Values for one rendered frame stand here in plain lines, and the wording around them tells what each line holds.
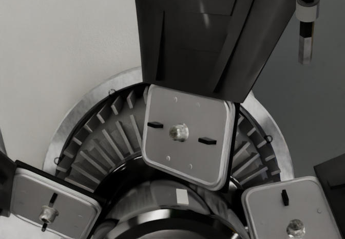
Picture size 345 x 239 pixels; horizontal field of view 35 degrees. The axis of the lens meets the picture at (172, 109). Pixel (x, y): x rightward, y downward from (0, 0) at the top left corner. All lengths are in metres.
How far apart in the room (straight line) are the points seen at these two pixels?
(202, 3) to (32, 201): 0.19
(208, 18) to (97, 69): 0.26
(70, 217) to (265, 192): 0.15
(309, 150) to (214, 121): 1.22
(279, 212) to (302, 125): 1.06
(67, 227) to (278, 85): 0.98
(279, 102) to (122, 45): 0.83
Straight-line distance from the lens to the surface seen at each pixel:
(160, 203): 0.35
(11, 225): 0.54
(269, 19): 0.35
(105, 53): 0.61
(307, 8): 0.26
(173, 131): 0.40
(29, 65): 0.63
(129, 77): 0.57
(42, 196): 0.40
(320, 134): 1.54
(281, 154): 0.60
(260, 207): 0.44
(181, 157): 0.40
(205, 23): 0.38
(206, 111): 0.38
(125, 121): 0.51
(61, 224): 0.44
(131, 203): 0.37
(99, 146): 0.50
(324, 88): 1.41
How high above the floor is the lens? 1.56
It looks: 47 degrees down
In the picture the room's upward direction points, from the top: 12 degrees counter-clockwise
